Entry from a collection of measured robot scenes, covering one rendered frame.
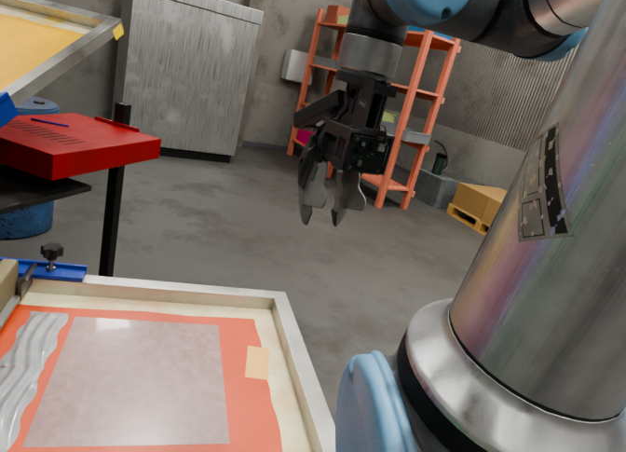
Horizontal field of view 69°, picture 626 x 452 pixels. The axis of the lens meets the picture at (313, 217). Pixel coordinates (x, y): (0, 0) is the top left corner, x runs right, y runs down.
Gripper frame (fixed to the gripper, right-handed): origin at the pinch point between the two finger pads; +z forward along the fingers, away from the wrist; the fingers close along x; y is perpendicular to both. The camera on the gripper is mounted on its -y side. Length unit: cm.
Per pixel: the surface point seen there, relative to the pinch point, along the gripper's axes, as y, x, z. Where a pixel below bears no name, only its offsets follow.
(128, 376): -19.1, -19.7, 40.7
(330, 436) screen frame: 6.5, 8.7, 37.2
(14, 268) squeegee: -43, -39, 31
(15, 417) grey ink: -12, -37, 40
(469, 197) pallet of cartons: -372, 479, 99
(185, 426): -4.9, -12.4, 40.7
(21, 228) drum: -285, -46, 128
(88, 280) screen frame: -49, -25, 37
